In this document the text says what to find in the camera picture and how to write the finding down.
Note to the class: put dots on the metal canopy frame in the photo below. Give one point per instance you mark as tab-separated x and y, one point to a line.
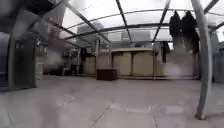
203	66

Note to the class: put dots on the dark glass wall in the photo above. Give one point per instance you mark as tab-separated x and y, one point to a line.
20	63

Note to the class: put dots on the brown box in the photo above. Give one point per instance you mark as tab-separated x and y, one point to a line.
106	74

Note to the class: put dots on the grey concrete floor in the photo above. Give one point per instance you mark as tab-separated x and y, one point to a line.
100	100

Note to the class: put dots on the hanging dark clothes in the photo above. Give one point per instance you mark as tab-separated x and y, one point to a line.
188	30

